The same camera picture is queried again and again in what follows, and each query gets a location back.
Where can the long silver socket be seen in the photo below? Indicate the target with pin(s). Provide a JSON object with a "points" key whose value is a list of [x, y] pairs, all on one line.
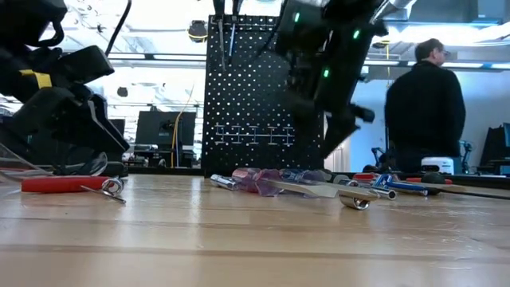
{"points": [[223, 182], [388, 194]]}

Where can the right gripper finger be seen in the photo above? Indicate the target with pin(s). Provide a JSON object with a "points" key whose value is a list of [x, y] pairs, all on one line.
{"points": [[336, 133]]}

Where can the black frame safety glasses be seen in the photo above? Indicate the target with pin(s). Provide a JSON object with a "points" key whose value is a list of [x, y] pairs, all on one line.
{"points": [[95, 163]]}

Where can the person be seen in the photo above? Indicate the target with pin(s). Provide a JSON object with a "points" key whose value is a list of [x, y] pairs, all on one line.
{"points": [[424, 111]]}

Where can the white box device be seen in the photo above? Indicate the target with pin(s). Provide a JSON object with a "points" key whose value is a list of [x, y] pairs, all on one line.
{"points": [[437, 165]]}

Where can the large red clear screwdriver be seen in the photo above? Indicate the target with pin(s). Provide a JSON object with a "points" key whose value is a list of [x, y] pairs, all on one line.
{"points": [[303, 188]]}

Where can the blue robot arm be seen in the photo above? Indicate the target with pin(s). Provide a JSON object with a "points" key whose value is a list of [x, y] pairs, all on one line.
{"points": [[465, 153]]}

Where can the black aluminium frame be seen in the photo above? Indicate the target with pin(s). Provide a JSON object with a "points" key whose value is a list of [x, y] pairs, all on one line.
{"points": [[167, 170]]}

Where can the small black monitor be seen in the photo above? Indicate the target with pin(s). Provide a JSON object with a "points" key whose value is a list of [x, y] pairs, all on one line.
{"points": [[118, 127]]}

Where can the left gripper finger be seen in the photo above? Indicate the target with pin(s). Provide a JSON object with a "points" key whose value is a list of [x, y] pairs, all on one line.
{"points": [[111, 135]]}

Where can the silver ventilation duct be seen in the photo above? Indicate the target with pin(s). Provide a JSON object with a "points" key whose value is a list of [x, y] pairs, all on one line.
{"points": [[394, 10]]}

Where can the black metal pegboard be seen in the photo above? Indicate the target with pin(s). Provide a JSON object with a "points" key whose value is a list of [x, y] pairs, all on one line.
{"points": [[247, 99]]}

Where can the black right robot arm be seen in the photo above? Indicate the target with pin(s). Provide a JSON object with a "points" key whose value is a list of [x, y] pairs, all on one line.
{"points": [[346, 60]]}

